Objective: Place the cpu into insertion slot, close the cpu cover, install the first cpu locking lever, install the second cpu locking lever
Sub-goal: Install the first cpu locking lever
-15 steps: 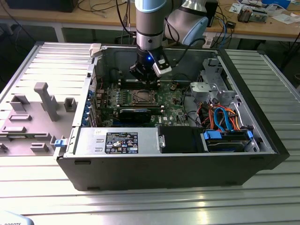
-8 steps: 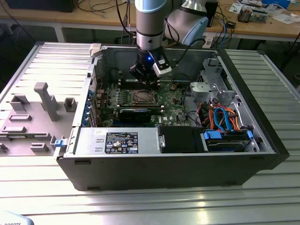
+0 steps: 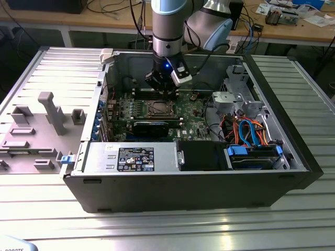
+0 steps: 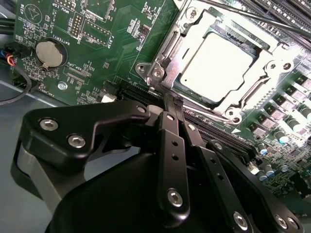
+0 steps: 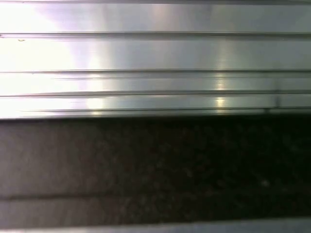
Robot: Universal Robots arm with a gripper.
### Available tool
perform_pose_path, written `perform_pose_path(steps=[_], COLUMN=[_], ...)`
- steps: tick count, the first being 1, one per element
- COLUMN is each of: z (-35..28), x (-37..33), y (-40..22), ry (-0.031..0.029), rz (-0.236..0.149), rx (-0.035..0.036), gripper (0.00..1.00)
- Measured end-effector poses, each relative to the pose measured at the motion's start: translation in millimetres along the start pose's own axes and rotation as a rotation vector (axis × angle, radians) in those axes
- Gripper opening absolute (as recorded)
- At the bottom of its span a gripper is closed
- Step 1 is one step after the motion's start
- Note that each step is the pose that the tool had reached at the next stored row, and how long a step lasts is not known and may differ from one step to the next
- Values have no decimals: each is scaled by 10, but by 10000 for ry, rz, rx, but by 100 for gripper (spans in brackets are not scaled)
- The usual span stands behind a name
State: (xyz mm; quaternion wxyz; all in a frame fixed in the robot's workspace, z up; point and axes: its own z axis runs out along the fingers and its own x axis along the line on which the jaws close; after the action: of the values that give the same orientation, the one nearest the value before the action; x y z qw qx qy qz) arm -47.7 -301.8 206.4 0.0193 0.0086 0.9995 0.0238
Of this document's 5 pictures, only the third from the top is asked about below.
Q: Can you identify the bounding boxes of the CPU socket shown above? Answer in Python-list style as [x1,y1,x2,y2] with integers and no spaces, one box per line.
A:
[144,100,180,118]

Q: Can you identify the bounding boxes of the blue data wire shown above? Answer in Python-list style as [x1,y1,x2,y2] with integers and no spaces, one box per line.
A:
[237,118,260,149]

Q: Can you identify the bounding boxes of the black PC case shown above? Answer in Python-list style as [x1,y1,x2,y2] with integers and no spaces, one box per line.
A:
[59,48,325,214]

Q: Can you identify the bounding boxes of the silver power supply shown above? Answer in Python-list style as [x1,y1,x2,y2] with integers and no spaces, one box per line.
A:
[83,142,182,175]

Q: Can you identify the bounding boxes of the metal socket cover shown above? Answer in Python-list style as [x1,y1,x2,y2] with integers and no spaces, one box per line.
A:
[146,100,176,118]

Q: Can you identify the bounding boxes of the metal heat sink cooler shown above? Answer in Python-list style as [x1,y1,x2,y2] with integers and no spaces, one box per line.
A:
[265,6,284,26]

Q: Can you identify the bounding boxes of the grey metal drive cage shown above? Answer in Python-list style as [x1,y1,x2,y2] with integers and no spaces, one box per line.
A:
[210,64,265,119]

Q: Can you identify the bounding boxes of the black tower box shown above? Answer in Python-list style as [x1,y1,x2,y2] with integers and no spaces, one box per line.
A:
[230,0,244,31]

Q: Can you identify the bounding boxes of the black graphics card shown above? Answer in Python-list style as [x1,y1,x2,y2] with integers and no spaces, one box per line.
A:
[132,120,170,138]

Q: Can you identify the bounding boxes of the green RAM stick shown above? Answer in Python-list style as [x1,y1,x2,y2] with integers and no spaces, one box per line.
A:
[133,117,182,126]

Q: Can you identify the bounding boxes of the green motherboard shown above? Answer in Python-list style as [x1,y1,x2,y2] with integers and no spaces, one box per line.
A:
[104,90,219,144]

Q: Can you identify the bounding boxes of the large black device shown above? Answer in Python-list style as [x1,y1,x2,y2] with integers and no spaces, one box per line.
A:
[5,0,85,14]

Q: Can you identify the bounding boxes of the black RAM slot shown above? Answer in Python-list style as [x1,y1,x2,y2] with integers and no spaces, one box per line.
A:
[133,97,180,101]
[133,91,180,95]
[133,88,180,92]
[133,94,180,98]

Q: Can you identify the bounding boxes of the blue case latch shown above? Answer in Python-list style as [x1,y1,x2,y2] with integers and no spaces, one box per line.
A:
[60,154,76,166]

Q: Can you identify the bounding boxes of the red power wires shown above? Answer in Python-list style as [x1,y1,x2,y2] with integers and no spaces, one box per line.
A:
[222,116,240,144]

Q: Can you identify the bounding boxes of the black camera cable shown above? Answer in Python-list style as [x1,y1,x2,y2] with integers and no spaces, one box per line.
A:
[192,42,231,77]

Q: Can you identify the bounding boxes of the white power strip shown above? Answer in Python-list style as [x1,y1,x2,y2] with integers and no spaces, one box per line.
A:
[226,39,239,55]

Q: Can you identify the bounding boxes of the grey metal device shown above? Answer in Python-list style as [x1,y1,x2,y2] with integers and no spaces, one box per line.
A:
[281,9,301,26]

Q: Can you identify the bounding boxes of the grey parts rack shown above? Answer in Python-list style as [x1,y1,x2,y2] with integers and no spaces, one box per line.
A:
[0,91,87,175]

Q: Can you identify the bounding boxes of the white paper sheet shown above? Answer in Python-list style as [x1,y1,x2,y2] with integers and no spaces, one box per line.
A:
[308,15,334,27]

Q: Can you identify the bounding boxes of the wooden workbench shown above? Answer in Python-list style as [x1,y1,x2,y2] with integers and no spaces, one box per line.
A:
[0,0,335,48]

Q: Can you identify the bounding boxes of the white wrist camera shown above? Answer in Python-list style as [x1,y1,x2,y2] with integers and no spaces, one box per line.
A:
[170,58,193,86]

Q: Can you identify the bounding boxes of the orange data wire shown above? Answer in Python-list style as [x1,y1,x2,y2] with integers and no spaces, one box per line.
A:
[255,121,276,147]

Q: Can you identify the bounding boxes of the blue cardboard box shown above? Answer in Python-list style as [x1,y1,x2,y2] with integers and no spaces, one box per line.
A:
[292,0,326,10]

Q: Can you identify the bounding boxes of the hard disk blue carrier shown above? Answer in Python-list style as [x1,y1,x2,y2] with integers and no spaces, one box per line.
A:
[225,144,285,171]

